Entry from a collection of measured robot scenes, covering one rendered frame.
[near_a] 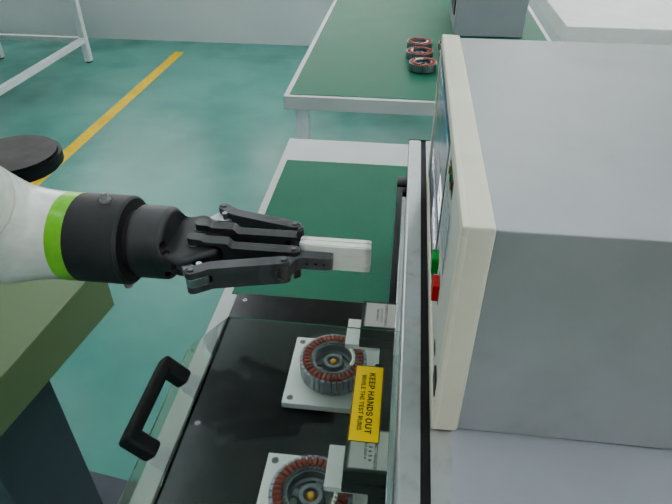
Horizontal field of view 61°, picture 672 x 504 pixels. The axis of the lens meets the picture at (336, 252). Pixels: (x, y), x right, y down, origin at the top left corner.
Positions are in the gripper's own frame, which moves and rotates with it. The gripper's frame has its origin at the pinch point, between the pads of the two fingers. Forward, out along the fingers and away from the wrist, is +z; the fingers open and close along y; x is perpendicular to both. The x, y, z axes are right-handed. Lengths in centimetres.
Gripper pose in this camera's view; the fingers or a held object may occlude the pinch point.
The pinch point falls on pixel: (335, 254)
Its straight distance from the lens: 57.0
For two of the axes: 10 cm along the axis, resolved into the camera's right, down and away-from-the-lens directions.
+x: 0.0, -8.1, -5.9
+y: -1.2, 5.9, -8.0
